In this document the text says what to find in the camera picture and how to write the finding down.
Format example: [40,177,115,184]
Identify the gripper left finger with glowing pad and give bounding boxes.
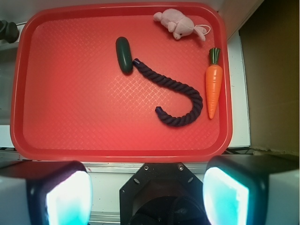
[0,160,92,225]

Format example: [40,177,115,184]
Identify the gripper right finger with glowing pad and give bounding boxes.
[202,155,300,225]

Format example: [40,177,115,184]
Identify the dark green plastic pickle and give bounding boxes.
[115,37,133,74]

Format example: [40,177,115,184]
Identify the red plastic tray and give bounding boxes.
[10,2,233,162]

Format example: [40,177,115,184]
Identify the orange plastic carrot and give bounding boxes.
[205,47,223,119]

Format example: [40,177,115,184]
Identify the black knob at left edge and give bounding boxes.
[0,20,19,44]

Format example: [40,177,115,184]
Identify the pink plush bunny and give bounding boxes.
[153,8,211,41]

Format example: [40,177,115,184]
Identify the dark purple twisted rope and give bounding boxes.
[132,59,203,128]

